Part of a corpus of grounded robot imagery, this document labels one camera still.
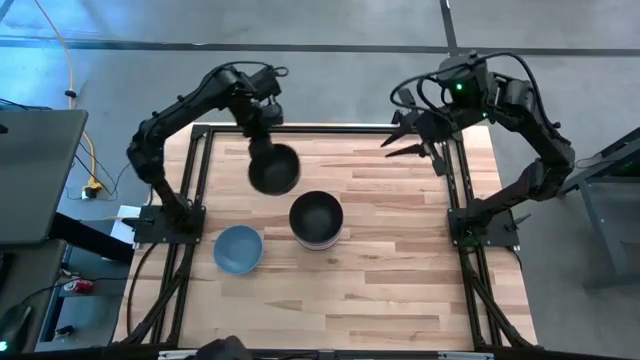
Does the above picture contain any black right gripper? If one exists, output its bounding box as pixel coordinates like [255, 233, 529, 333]
[380, 107, 466, 177]

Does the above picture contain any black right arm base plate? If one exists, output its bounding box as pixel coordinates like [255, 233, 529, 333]
[447, 207, 521, 249]

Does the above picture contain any dark grey desk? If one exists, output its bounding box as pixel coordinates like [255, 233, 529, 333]
[0, 212, 136, 354]

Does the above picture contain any black computer mouse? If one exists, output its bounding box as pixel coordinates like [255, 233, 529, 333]
[0, 302, 32, 354]

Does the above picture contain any pale pink bowl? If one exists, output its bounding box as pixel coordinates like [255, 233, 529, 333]
[293, 234, 342, 252]

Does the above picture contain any yellow power plug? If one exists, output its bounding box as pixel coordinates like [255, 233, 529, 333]
[81, 178, 105, 200]

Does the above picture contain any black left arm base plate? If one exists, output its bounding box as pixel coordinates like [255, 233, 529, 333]
[132, 204, 207, 246]

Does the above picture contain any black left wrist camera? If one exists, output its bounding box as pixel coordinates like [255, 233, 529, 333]
[263, 97, 286, 127]

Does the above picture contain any black bowl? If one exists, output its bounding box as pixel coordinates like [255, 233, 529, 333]
[247, 143, 302, 197]
[288, 190, 345, 247]

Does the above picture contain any blue-grey bowl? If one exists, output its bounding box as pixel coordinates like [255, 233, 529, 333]
[213, 224, 265, 276]

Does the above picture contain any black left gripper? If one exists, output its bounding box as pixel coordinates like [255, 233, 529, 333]
[238, 92, 276, 159]

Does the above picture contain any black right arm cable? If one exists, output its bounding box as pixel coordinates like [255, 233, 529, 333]
[388, 49, 544, 131]

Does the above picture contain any dark grey laptop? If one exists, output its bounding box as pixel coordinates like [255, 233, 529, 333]
[0, 108, 90, 247]

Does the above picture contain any yellow hanging cable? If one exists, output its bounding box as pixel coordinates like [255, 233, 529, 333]
[32, 0, 104, 189]

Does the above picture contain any black table-level camera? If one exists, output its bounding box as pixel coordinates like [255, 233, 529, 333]
[197, 335, 254, 360]

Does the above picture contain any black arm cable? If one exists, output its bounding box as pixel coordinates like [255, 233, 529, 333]
[214, 59, 290, 81]
[388, 49, 544, 131]

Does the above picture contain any white paper sheet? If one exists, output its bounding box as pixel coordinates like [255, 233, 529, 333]
[108, 203, 144, 246]

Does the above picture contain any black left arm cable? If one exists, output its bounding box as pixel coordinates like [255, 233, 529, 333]
[214, 59, 290, 81]

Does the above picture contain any black aluminium table frame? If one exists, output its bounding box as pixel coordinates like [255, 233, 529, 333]
[112, 122, 539, 360]

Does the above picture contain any red drink can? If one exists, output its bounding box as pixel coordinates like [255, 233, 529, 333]
[63, 278, 95, 295]

